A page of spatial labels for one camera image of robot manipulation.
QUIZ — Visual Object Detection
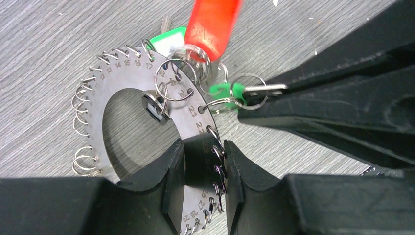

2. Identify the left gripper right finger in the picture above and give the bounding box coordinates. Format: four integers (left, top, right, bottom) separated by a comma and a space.
224, 141, 415, 235

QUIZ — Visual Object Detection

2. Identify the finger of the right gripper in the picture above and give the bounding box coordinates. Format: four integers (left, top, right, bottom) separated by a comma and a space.
244, 0, 415, 105
238, 65, 415, 169

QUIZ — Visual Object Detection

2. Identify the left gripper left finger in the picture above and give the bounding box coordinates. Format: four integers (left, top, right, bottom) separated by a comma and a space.
0, 140, 184, 235

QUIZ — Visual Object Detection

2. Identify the black key tag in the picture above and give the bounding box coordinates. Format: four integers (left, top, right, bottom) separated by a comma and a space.
141, 90, 170, 125

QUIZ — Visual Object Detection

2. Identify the numbered metal key ring disc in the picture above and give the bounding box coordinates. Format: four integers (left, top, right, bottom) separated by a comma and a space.
70, 39, 270, 235

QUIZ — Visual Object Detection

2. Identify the red key tag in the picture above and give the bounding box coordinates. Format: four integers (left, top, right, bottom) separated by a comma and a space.
184, 0, 243, 61

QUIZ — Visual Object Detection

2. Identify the green key tag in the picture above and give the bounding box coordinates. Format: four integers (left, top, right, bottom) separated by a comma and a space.
150, 26, 186, 57

